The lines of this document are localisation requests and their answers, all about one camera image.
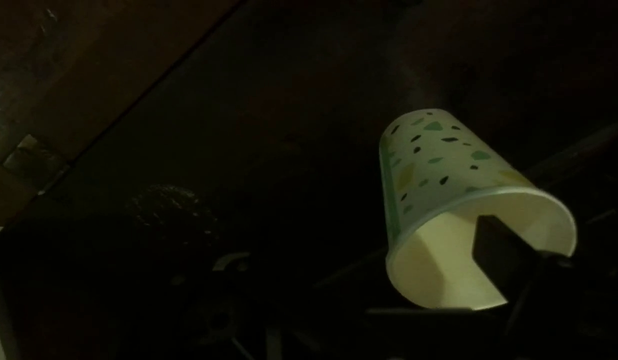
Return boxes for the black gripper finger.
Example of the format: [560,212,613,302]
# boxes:
[472,216,539,302]

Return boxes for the white speckled paper cup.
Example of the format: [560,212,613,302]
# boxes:
[377,108,577,309]

